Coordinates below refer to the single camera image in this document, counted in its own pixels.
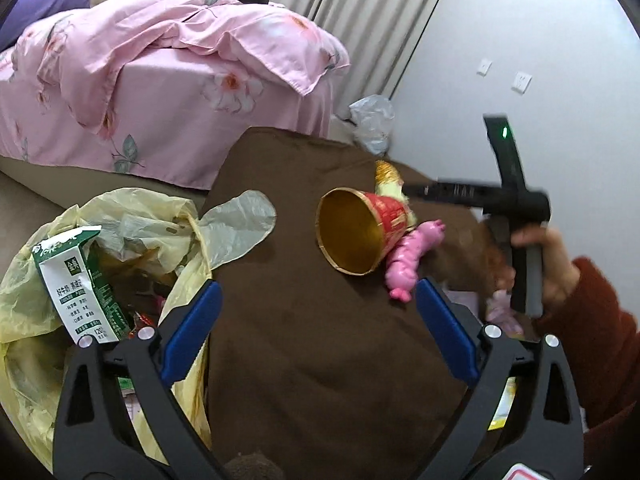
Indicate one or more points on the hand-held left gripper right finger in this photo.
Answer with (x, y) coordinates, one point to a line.
(445, 330)

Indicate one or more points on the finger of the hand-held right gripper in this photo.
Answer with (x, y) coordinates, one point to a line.
(450, 191)

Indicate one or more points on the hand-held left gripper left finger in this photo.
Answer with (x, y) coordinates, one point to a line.
(192, 330)

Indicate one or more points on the red snack wrapper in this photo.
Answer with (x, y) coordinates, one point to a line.
(145, 320)

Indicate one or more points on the gold foil packet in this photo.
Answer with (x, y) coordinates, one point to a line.
(392, 182)

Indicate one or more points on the white green milk carton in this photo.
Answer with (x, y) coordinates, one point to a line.
(70, 290)

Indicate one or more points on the yellow plastic bag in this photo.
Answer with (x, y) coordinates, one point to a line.
(30, 310)

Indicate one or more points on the person's right forearm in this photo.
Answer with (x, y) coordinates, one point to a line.
(600, 340)

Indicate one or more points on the person's right hand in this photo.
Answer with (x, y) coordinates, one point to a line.
(557, 270)

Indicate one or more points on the pink printed candy wrapper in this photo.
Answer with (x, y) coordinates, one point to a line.
(500, 312)

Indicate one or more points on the pink pig toy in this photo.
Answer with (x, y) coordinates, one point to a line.
(407, 260)

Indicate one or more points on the small yellow wrapper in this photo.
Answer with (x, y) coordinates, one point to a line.
(501, 405)

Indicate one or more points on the white plastic bag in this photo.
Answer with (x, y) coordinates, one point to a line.
(372, 120)

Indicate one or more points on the red gold paper cup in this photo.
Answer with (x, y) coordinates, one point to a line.
(350, 230)

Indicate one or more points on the clear plastic bag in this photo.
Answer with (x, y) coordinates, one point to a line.
(240, 225)

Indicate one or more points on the brown tablecloth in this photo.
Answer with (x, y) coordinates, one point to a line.
(310, 335)

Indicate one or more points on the bed with pink sheet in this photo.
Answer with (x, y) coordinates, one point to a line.
(165, 125)

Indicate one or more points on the pink floral duvet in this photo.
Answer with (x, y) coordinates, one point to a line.
(200, 35)

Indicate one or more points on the purple pillow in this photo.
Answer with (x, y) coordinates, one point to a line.
(45, 5)

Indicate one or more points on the white wall socket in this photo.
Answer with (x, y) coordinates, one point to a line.
(521, 82)

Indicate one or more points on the white wall switch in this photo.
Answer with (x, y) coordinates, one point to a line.
(484, 66)

